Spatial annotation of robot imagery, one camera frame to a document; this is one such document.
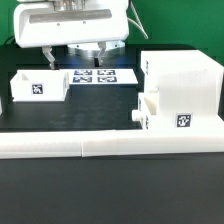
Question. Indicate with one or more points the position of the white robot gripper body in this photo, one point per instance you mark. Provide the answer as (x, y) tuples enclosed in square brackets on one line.
[(55, 23)]

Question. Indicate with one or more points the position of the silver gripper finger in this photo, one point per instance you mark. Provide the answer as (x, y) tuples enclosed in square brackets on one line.
[(98, 58), (46, 50)]

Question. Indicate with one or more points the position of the white drawer one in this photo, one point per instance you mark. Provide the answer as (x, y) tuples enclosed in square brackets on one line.
[(146, 112), (39, 85)]

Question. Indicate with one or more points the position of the white drawer front one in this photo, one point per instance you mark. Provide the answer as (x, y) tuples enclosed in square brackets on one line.
[(146, 112)]

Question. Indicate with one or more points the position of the white drawer cabinet box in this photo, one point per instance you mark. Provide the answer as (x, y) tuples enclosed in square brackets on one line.
[(182, 88)]

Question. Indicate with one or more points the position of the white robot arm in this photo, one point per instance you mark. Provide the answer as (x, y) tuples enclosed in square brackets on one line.
[(90, 46)]

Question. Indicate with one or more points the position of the fiducial marker sheet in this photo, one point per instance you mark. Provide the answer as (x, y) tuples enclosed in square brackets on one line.
[(101, 76)]

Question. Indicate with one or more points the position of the white L-shaped fence wall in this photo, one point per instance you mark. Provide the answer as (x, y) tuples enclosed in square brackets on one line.
[(108, 143)]

